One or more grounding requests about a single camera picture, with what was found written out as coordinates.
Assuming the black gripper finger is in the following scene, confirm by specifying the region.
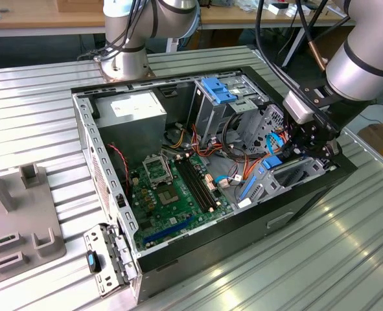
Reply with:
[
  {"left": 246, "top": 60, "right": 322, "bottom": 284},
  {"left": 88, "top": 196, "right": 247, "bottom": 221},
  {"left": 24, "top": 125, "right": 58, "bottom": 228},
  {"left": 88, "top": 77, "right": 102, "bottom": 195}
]
[
  {"left": 281, "top": 123, "right": 332, "bottom": 158},
  {"left": 299, "top": 141, "right": 338, "bottom": 160}
]

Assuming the long blue data wire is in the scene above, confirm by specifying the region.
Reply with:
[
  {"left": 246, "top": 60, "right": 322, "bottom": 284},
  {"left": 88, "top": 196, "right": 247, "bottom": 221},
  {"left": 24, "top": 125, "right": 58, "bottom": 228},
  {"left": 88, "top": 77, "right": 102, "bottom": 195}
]
[{"left": 266, "top": 133, "right": 289, "bottom": 156}]

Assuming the hard disk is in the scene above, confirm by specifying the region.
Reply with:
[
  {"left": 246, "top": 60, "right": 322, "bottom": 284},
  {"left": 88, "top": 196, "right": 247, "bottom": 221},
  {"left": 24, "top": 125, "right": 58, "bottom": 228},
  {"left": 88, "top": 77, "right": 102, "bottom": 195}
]
[{"left": 239, "top": 154, "right": 308, "bottom": 202}]

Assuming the orange power wire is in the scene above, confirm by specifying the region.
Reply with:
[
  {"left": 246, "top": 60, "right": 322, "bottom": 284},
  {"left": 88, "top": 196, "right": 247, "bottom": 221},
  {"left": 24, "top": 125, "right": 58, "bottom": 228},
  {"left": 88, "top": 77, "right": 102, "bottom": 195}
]
[{"left": 242, "top": 128, "right": 291, "bottom": 185}]

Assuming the gray metal disk bay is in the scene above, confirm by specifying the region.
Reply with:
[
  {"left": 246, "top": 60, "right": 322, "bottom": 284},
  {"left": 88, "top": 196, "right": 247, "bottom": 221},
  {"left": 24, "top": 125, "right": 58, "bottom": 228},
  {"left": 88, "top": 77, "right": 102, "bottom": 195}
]
[{"left": 239, "top": 152, "right": 338, "bottom": 209}]

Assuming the cardboard box with label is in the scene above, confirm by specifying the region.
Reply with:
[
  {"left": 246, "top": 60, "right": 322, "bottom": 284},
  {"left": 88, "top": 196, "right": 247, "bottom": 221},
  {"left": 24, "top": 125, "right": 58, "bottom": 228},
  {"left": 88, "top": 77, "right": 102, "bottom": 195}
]
[{"left": 357, "top": 121, "right": 383, "bottom": 165}]

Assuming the white flat board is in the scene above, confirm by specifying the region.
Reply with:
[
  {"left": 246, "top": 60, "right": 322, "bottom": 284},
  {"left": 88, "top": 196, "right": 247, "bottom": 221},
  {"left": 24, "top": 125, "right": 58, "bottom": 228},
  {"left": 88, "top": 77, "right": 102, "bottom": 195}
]
[{"left": 343, "top": 103, "right": 383, "bottom": 137}]

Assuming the tall gray drive cage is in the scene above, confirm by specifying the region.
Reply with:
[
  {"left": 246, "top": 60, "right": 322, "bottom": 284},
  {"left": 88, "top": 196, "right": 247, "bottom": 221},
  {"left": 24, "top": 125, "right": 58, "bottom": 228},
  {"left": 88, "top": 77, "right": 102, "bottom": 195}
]
[{"left": 191, "top": 75, "right": 267, "bottom": 150}]

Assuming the black RAM slot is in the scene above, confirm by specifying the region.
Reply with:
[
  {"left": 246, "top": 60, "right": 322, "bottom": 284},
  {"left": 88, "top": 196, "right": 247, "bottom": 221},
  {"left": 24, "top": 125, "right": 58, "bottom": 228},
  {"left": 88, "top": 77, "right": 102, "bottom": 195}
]
[
  {"left": 187, "top": 156, "right": 220, "bottom": 207},
  {"left": 179, "top": 158, "right": 214, "bottom": 211},
  {"left": 183, "top": 157, "right": 217, "bottom": 209},
  {"left": 175, "top": 159, "right": 211, "bottom": 214}
]

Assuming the black open PC case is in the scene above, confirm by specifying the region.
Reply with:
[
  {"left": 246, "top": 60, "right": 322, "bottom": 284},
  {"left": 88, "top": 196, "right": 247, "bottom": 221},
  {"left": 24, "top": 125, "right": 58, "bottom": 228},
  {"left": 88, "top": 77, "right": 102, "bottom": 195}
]
[{"left": 70, "top": 65, "right": 358, "bottom": 305}]

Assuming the small white box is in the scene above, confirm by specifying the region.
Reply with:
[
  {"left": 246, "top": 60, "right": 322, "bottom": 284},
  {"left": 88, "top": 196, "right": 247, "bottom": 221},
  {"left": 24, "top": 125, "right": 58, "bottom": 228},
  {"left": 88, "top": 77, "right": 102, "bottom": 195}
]
[
  {"left": 284, "top": 5, "right": 312, "bottom": 17},
  {"left": 268, "top": 2, "right": 291, "bottom": 16}
]

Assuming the green motherboard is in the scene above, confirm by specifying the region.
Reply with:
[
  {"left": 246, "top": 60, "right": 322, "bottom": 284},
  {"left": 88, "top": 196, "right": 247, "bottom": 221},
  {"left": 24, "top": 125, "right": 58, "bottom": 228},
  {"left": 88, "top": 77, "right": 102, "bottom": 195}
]
[{"left": 128, "top": 152, "right": 237, "bottom": 251}]

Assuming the square motherboard chip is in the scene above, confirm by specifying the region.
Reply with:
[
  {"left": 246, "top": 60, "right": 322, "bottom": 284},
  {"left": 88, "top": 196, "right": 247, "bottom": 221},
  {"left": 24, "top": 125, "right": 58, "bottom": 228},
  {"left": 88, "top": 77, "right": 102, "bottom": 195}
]
[{"left": 156, "top": 186, "right": 181, "bottom": 207}]

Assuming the CPU socket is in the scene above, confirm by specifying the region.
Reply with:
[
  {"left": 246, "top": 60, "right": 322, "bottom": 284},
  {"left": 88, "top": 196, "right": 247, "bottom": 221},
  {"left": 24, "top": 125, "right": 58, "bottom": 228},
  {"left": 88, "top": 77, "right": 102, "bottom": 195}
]
[{"left": 141, "top": 154, "right": 174, "bottom": 186}]

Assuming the blue expansion slot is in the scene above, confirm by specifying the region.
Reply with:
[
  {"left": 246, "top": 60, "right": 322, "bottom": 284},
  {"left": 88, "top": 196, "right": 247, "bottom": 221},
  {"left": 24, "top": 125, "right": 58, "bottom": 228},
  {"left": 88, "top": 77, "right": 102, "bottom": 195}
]
[{"left": 143, "top": 216, "right": 194, "bottom": 244}]

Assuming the gray power supply unit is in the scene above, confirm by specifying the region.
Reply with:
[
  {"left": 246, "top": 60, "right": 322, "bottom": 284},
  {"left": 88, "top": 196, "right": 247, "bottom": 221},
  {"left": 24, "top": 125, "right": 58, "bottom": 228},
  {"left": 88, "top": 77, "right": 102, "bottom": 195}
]
[{"left": 93, "top": 89, "right": 168, "bottom": 167}]

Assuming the hinged metal slot cover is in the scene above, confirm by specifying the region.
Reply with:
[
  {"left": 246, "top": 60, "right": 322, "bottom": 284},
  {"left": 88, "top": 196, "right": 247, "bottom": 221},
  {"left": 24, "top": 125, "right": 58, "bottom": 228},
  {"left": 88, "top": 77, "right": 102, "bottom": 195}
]
[{"left": 82, "top": 222, "right": 139, "bottom": 298}]

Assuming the black latch blue stripe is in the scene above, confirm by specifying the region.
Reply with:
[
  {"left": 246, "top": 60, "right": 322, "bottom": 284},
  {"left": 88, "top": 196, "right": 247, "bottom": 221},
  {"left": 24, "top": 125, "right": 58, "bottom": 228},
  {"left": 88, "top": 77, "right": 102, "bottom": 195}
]
[{"left": 85, "top": 249, "right": 103, "bottom": 273}]

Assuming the cardboard box on desk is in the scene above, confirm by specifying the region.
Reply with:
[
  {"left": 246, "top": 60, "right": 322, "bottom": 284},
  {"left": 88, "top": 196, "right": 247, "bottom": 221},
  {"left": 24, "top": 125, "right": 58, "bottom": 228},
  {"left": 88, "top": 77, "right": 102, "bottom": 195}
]
[{"left": 55, "top": 0, "right": 105, "bottom": 13}]

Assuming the long wooden desk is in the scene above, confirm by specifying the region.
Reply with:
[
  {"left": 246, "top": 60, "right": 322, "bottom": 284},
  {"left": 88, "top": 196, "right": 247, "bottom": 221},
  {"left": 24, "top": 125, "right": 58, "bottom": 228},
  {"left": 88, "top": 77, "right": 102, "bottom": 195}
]
[{"left": 0, "top": 0, "right": 357, "bottom": 37}]

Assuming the gray parts rack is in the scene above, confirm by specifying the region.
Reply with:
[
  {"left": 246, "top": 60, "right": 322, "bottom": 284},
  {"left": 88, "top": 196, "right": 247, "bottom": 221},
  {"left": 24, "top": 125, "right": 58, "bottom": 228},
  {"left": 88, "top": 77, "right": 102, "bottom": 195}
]
[{"left": 0, "top": 150, "right": 66, "bottom": 286}]

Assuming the plain silver wrist camera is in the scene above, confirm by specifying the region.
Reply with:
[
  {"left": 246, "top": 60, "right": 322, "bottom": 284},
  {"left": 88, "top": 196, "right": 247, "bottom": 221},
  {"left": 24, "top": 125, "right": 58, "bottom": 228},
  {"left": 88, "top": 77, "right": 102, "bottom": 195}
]
[{"left": 282, "top": 90, "right": 318, "bottom": 124}]

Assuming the black cable copper sleeve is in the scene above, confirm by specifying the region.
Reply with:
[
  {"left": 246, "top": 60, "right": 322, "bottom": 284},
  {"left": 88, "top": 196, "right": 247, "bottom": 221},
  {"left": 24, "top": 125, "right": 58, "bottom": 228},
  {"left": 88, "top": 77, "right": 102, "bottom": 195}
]
[{"left": 294, "top": 0, "right": 328, "bottom": 71}]

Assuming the black cable loop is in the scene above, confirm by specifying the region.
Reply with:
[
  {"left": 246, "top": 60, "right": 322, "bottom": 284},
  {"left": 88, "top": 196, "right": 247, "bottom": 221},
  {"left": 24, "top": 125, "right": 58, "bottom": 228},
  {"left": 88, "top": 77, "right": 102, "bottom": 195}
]
[{"left": 221, "top": 113, "right": 244, "bottom": 156}]

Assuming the short blue data wire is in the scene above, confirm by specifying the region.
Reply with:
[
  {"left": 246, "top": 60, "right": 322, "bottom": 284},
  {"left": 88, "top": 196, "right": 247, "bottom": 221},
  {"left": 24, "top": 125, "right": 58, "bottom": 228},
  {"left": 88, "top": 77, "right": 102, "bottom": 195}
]
[{"left": 215, "top": 173, "right": 244, "bottom": 190}]

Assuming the blue plastic drive bracket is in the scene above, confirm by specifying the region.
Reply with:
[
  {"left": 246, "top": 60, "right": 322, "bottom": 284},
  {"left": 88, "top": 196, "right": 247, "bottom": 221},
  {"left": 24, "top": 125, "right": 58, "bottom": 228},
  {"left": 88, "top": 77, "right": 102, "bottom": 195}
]
[{"left": 201, "top": 76, "right": 240, "bottom": 104}]

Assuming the red orange wire bundle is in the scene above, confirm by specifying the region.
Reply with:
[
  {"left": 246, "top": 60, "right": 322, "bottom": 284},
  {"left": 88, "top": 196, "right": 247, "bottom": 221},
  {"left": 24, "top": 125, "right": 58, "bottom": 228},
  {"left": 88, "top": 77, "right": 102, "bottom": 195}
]
[{"left": 190, "top": 124, "right": 226, "bottom": 159}]

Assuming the thick black camera cable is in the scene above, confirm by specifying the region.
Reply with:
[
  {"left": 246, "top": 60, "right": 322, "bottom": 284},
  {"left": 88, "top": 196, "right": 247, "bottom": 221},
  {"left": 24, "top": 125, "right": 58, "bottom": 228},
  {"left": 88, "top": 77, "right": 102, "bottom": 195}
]
[{"left": 254, "top": 0, "right": 296, "bottom": 95}]

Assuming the yellow black wire bundle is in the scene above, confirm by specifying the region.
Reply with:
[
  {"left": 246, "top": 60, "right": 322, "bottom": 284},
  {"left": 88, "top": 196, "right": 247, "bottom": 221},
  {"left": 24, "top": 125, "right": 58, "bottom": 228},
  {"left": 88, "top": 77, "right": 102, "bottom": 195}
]
[{"left": 170, "top": 128, "right": 192, "bottom": 150}]

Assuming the red black twisted wire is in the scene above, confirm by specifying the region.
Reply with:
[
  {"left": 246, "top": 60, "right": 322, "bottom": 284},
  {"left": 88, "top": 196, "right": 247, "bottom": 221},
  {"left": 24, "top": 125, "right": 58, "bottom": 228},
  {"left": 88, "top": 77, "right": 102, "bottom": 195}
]
[{"left": 108, "top": 144, "right": 131, "bottom": 199}]

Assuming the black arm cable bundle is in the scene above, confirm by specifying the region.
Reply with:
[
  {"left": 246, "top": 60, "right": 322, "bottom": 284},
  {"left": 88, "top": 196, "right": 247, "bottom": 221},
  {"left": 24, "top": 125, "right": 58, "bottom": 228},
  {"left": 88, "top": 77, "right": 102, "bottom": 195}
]
[{"left": 76, "top": 0, "right": 161, "bottom": 62}]

